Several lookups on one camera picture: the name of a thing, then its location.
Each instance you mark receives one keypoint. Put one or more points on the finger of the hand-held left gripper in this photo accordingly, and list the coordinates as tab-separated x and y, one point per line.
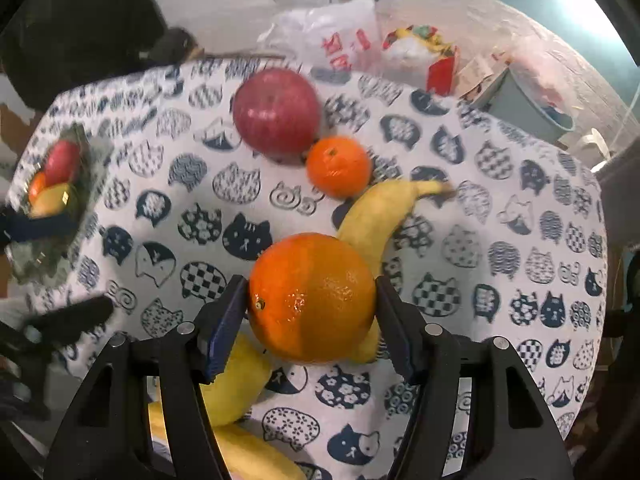
65	317
35	225

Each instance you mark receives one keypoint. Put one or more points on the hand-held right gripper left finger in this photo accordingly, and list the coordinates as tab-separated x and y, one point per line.
227	330

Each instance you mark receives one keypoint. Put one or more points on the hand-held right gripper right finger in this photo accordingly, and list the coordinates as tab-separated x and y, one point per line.
397	330

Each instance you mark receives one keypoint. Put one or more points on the medium orange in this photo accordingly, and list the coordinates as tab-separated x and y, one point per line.
37	187

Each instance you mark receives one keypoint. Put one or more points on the green patterned plate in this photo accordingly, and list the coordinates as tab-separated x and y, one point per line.
37	262

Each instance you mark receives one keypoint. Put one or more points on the small red apple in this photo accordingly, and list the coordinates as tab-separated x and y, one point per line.
62	161

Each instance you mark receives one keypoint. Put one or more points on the large orange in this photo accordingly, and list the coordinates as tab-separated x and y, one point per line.
312	297

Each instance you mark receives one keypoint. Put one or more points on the green-tipped yellow banana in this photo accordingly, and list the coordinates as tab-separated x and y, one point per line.
370	220

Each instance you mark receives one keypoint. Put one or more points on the small tangerine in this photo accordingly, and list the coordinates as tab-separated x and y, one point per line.
339	166

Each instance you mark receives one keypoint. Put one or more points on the large red apple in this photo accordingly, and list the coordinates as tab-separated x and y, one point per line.
276	115

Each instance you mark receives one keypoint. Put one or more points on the cat-print tablecloth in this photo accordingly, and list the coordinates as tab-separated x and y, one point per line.
475	240

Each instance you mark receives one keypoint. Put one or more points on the black panel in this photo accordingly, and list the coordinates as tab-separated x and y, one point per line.
75	25

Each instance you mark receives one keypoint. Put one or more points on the black round device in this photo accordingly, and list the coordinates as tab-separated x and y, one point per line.
172	45

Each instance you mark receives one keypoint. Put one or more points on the light blue bin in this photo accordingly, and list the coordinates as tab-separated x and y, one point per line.
525	107

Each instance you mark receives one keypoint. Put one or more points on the brown cardboard piece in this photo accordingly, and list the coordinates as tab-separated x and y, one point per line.
477	75

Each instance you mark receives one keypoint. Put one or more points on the dark grey jacket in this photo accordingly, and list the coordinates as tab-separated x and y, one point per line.
622	180

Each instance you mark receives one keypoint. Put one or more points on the red and white shopping bag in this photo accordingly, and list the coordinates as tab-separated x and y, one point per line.
425	55

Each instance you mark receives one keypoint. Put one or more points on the pink plastic bag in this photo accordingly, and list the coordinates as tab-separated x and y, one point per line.
542	72

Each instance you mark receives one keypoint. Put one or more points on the white plastic bag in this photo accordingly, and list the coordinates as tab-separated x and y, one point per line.
340	40

